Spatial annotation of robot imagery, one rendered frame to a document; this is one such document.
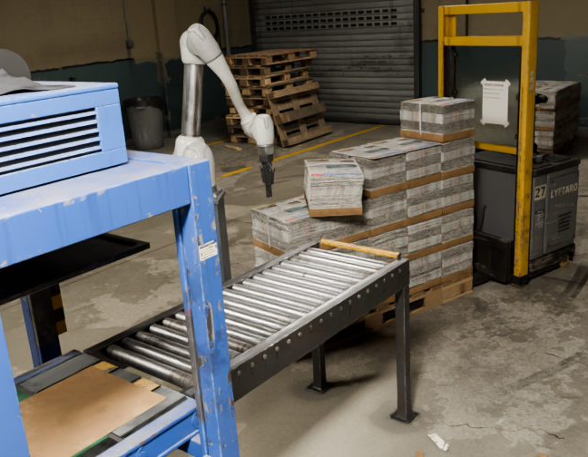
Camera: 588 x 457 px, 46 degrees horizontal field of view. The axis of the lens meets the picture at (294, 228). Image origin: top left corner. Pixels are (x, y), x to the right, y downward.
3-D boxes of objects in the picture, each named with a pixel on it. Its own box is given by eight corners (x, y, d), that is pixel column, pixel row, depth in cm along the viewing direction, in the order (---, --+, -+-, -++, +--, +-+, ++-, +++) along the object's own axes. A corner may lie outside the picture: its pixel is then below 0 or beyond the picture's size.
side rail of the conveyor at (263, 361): (400, 281, 314) (399, 257, 310) (410, 284, 310) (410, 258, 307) (183, 424, 215) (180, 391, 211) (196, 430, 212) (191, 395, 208)
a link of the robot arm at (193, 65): (178, 179, 361) (169, 170, 380) (208, 179, 367) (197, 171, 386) (184, 26, 342) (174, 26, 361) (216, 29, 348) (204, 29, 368)
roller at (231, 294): (227, 296, 292) (226, 286, 290) (317, 322, 263) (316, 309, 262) (219, 301, 288) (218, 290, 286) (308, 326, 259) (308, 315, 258)
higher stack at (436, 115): (401, 287, 479) (397, 101, 440) (432, 277, 495) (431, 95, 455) (442, 304, 448) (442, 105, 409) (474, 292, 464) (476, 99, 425)
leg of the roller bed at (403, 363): (402, 411, 334) (399, 281, 314) (412, 414, 331) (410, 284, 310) (396, 416, 330) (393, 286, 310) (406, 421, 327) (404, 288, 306)
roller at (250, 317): (205, 308, 282) (204, 296, 280) (295, 335, 254) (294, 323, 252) (197, 312, 278) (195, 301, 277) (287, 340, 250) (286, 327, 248)
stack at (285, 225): (259, 338, 418) (249, 207, 393) (402, 287, 479) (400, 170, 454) (296, 362, 387) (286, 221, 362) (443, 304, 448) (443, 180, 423)
